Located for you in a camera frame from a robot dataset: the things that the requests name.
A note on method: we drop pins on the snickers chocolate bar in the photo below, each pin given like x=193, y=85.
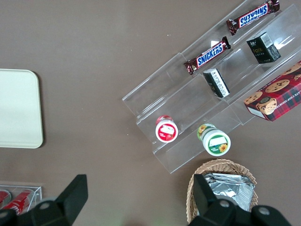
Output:
x=252, y=15
x=208, y=56

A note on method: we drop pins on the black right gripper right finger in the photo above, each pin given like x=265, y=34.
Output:
x=204, y=200

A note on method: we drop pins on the green lid yogurt cup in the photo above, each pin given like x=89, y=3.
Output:
x=216, y=142

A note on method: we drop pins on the beige plastic tray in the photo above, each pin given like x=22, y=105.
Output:
x=18, y=108

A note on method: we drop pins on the red plaid cookie box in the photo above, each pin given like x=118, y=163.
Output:
x=277, y=96

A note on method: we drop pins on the clear acrylic stepped shelf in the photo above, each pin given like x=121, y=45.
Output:
x=188, y=99

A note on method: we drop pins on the red lid yogurt cup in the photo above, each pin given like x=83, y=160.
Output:
x=166, y=131

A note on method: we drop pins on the silver foil packets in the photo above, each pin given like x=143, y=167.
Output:
x=235, y=190

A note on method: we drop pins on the clear acrylic bottle rack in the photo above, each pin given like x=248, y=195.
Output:
x=37, y=194

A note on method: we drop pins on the light wicker basket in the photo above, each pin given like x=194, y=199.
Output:
x=225, y=167

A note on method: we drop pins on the red cola bottle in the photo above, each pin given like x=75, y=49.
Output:
x=20, y=201

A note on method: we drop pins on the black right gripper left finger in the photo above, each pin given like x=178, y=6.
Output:
x=70, y=200

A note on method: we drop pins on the small black box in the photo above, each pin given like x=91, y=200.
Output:
x=262, y=50
x=217, y=83

